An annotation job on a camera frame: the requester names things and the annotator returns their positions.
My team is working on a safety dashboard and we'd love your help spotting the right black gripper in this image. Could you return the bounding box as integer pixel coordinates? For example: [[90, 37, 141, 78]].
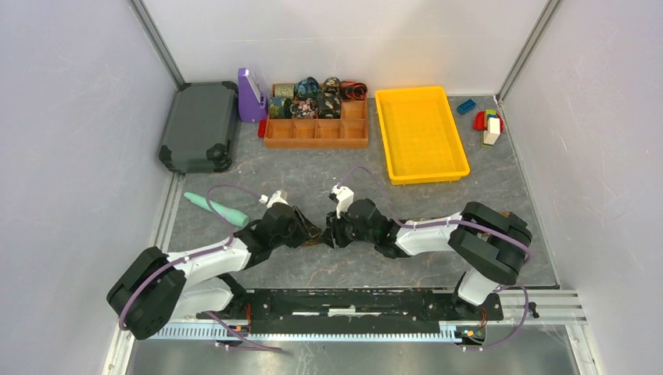
[[318, 204, 376, 249]]

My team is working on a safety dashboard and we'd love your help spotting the orange blue floral tie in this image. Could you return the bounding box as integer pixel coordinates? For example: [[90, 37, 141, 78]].
[[303, 207, 522, 247]]

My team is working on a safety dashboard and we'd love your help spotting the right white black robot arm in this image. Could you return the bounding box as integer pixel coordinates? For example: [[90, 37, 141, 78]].
[[321, 198, 532, 319]]

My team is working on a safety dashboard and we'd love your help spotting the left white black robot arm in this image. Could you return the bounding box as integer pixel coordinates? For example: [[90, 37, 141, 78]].
[[106, 203, 322, 340]]

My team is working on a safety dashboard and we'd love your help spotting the teal green pen tool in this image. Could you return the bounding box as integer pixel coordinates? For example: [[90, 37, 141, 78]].
[[183, 192, 249, 228]]

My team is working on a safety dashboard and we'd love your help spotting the small red block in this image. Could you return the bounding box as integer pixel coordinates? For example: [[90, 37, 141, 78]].
[[257, 119, 267, 138]]

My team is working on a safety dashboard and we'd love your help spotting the orange compartment organizer box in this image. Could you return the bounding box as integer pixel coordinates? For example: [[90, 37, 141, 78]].
[[263, 100, 369, 148]]

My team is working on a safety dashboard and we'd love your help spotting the pink floral rolled tie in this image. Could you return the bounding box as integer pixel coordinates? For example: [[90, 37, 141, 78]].
[[291, 98, 318, 120]]

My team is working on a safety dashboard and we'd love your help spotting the teal navy rolled tie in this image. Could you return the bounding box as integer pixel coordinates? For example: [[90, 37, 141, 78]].
[[267, 96, 292, 120]]

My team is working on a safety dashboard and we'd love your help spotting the purple dispenser stand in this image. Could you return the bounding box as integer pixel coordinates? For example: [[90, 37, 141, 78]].
[[238, 68, 268, 123]]

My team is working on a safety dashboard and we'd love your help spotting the yellow plastic tray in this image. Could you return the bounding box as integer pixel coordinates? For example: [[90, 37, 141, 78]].
[[375, 86, 471, 185]]

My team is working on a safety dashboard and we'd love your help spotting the black floral rolled tie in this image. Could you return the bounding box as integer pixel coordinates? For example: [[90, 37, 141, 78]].
[[317, 92, 342, 119]]

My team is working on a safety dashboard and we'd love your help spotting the dark grey suitcase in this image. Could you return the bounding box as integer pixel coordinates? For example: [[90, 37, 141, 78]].
[[157, 80, 239, 173]]

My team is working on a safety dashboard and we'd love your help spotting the olive patterned rolled tie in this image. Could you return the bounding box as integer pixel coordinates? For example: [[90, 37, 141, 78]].
[[273, 84, 295, 99]]

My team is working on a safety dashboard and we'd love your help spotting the dark blue rolled tie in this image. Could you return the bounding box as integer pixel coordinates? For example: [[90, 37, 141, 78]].
[[294, 77, 320, 101]]

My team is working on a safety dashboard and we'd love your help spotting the black yellow rolled tie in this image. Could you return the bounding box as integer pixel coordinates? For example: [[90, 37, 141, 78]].
[[321, 77, 341, 95]]

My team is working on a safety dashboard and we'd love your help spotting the orange black rolled tie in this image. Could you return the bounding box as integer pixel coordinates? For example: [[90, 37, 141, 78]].
[[339, 80, 368, 102]]

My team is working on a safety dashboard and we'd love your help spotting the cream toy block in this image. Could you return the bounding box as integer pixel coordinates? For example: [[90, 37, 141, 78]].
[[482, 116, 501, 147]]

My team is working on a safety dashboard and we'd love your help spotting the red toy block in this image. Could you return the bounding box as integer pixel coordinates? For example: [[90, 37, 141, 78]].
[[472, 110, 504, 133]]

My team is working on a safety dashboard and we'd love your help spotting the blue toy brick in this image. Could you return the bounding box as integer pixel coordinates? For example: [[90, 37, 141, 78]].
[[457, 99, 476, 116]]

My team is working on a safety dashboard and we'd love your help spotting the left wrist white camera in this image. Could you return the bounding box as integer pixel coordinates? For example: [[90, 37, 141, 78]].
[[259, 190, 288, 209]]

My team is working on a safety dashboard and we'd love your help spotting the wrist white camera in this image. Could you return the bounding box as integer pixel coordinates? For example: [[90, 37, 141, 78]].
[[331, 184, 354, 219], [259, 190, 288, 209]]

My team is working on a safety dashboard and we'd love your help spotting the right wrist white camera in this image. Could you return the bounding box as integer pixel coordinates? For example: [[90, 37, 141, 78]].
[[331, 184, 354, 219]]

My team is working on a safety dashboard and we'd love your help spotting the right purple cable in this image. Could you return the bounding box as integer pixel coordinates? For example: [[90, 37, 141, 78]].
[[335, 165, 532, 351]]

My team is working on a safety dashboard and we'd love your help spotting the purple cable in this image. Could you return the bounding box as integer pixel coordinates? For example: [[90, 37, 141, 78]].
[[335, 165, 532, 351], [117, 184, 283, 354]]

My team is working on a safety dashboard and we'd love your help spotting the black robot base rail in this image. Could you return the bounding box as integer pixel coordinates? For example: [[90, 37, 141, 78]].
[[217, 288, 504, 334]]

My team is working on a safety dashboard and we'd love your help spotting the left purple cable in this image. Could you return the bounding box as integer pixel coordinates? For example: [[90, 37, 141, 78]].
[[117, 184, 283, 354]]

